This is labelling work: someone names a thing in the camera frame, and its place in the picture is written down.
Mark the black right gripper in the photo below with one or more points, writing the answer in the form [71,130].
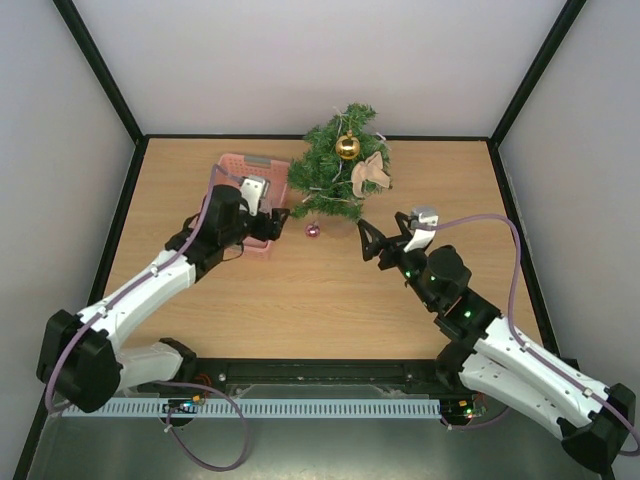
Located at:
[390,250]

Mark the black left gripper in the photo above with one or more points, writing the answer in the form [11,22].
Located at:
[275,224]

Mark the pink bauble ornament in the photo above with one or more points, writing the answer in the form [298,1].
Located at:
[313,230]

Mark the pink perforated plastic basket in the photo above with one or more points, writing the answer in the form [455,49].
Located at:
[244,205]

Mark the round wooden tree base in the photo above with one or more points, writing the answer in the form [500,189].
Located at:
[338,227]

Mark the small green christmas tree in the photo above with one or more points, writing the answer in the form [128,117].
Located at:
[313,205]

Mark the gold bauble ornament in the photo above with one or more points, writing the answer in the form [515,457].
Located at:
[348,146]

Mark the clear led string lights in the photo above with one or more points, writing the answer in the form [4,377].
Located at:
[345,162]

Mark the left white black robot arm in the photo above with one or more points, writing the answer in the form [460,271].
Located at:
[83,360]

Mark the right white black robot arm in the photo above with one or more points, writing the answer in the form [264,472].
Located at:
[488,354]

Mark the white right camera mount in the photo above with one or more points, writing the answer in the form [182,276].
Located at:
[423,230]

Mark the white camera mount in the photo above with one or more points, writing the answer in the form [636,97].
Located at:
[253,202]
[423,230]

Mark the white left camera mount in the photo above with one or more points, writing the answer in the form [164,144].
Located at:
[253,202]

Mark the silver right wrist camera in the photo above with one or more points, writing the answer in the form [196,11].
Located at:
[424,215]

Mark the black front frame rail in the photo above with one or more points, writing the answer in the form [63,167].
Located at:
[300,372]

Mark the light blue slotted cable duct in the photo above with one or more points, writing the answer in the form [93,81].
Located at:
[273,408]

